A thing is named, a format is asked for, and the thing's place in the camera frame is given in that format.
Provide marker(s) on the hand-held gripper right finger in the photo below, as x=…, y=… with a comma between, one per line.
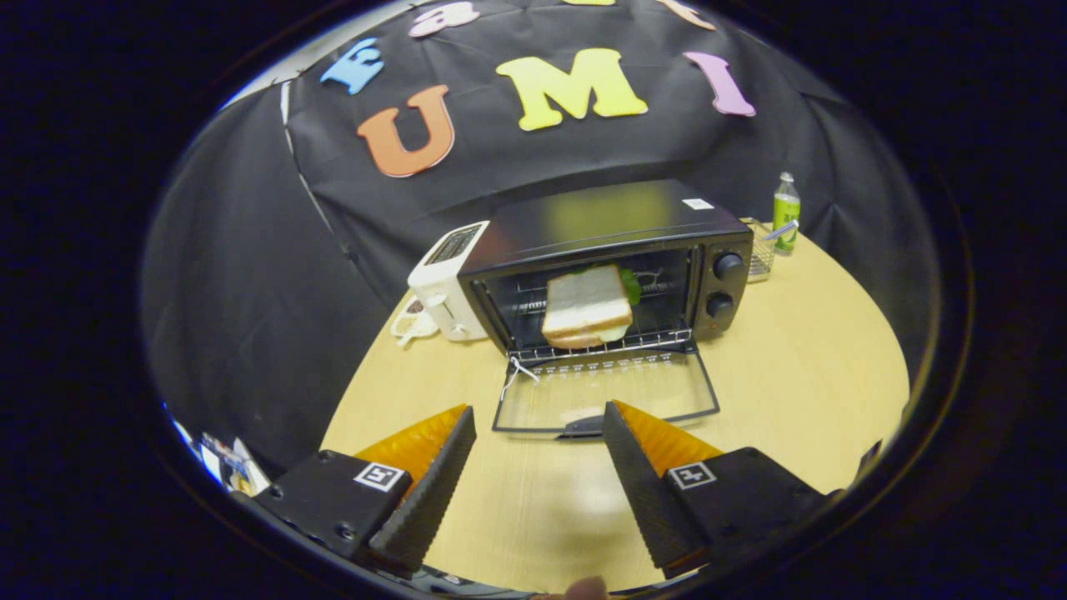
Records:
x=646, y=500

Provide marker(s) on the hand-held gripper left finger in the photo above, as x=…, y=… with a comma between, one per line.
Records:
x=425, y=504

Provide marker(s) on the white bread lettuce sandwich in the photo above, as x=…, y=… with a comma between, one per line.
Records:
x=583, y=304

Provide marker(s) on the black toaster oven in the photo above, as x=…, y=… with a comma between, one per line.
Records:
x=600, y=212

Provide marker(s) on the white pop-up toaster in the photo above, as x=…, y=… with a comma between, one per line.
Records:
x=442, y=283

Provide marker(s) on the small white snack dish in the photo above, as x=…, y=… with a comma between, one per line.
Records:
x=410, y=321

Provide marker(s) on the colourful printed papers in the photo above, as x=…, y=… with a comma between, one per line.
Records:
x=229, y=467

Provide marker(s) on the clear glass container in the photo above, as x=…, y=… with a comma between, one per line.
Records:
x=760, y=254

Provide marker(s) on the blue striped stick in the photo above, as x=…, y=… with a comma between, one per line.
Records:
x=782, y=231

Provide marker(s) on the green drink bottle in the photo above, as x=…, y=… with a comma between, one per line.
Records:
x=786, y=212

